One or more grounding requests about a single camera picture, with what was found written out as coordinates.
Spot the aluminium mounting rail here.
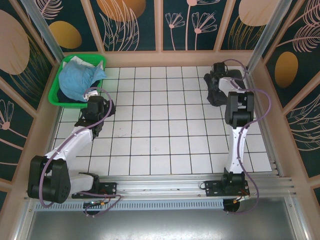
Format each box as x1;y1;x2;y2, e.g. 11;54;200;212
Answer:
23;174;299;201

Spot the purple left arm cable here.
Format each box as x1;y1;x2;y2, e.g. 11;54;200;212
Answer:
39;87;124;218

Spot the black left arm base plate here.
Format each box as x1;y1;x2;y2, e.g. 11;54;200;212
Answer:
71;181;119;200

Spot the dark grey t-shirt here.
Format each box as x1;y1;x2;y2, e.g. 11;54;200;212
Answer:
203;68;244;107

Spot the green plastic laundry basket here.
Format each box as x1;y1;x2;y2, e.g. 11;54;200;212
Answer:
47;53;108;110

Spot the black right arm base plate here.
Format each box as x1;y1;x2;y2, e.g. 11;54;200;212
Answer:
199;178;251;199

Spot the aluminium frame post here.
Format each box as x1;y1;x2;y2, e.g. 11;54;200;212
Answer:
245;0;300;74
19;0;66;61

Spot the white t-shirt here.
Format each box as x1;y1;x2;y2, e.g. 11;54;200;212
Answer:
70;55;105;70

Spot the slotted grey cable duct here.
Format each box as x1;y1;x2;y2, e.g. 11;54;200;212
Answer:
34;199;226;211

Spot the light blue t-shirt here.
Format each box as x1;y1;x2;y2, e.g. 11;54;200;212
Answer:
57;60;107;102

